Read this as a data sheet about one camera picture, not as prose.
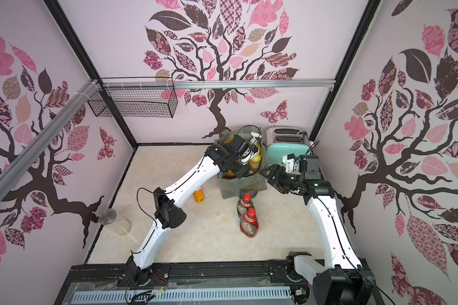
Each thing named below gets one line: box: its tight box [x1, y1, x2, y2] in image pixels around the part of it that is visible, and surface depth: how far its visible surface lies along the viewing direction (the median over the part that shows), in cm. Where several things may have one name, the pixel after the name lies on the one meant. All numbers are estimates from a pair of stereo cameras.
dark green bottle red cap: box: [236, 192, 255, 218], surface depth 79 cm
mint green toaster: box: [264, 125, 312, 166], surface depth 103 cm
